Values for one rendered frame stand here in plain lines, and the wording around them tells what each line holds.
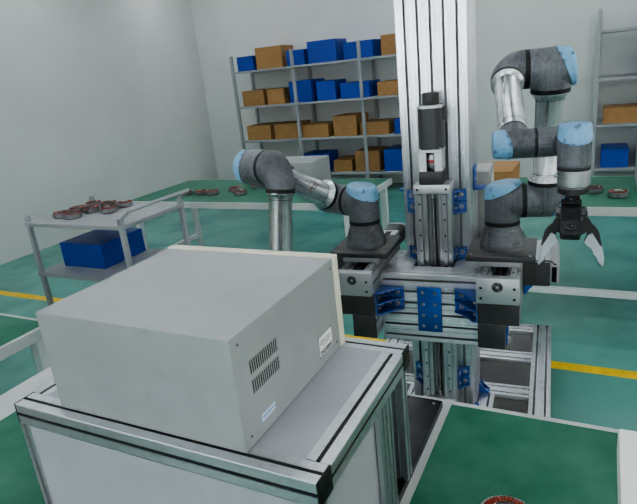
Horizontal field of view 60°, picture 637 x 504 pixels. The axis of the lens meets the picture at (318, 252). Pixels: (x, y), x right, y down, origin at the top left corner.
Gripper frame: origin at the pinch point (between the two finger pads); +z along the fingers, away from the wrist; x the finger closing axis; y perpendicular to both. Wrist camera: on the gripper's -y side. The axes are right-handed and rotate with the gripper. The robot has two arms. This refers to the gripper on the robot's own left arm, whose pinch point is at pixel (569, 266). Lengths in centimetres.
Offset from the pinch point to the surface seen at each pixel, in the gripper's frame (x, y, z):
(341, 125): 275, 597, 24
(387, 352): 35, -45, 4
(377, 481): 35, -60, 23
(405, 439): 33, -42, 27
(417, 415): 37, -17, 38
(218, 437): 54, -81, 2
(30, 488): 125, -67, 40
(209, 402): 54, -81, -5
